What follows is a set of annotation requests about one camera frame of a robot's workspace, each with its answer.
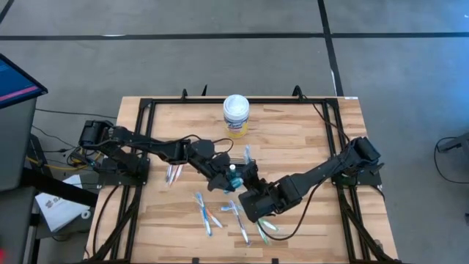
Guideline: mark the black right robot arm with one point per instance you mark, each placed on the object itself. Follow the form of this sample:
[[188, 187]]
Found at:
[[322, 172]]

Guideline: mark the teal white-capped mouthwash bottle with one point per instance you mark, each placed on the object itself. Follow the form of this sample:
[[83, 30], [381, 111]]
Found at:
[[235, 181]]

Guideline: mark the Lysol disinfecting wipes canister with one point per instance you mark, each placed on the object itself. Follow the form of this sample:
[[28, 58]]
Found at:
[[236, 117]]

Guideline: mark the white tape roll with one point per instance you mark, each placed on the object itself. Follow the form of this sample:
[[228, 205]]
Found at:
[[82, 214]]

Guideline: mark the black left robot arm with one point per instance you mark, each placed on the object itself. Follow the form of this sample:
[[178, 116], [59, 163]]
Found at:
[[161, 148]]

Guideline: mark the blue-screen monitor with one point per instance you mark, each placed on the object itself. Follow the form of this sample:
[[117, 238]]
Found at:
[[14, 84]]

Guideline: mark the black stand beam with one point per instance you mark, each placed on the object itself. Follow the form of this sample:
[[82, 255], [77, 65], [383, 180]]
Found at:
[[55, 187]]

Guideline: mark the grey stand leg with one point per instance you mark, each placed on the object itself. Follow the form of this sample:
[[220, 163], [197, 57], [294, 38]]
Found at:
[[456, 143]]

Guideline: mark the black table clamp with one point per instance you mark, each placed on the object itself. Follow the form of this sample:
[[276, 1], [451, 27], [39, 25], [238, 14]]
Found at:
[[185, 94], [204, 91], [297, 92]]

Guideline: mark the black frame bracket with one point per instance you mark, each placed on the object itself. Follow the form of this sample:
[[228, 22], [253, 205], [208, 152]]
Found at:
[[275, 261], [196, 261]]

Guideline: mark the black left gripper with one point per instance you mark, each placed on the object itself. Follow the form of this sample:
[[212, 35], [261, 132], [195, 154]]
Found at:
[[216, 166]]

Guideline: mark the grey equipment cabinet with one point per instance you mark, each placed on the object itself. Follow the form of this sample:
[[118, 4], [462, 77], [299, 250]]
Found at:
[[14, 146]]

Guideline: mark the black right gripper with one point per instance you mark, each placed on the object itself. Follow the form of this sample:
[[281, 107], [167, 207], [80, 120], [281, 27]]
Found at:
[[264, 203]]

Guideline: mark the white printed carton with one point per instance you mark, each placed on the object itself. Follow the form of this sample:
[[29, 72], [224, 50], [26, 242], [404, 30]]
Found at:
[[58, 209]]

